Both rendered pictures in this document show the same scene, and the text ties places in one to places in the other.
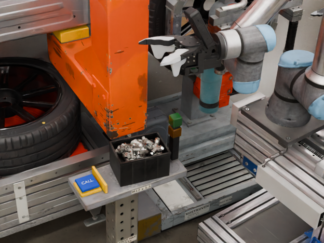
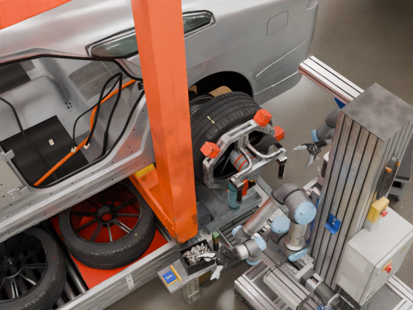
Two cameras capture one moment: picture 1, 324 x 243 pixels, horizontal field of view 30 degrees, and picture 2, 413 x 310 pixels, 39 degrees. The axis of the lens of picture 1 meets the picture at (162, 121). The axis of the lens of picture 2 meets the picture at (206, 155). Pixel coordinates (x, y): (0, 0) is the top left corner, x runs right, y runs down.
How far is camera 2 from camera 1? 198 cm
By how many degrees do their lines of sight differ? 16
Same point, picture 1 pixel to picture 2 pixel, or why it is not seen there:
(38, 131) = (134, 242)
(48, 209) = (145, 278)
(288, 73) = (276, 234)
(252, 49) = (254, 253)
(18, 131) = (122, 243)
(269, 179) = (270, 283)
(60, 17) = (136, 166)
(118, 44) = (179, 208)
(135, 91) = (190, 222)
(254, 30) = (254, 244)
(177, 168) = not seen: hidden behind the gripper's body
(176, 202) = not seen: hidden behind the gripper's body
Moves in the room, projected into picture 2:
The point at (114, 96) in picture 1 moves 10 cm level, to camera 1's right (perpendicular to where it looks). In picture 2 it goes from (179, 229) to (194, 227)
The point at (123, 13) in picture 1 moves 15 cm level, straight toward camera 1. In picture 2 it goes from (180, 197) to (184, 218)
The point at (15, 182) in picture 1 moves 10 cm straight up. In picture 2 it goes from (126, 274) to (124, 267)
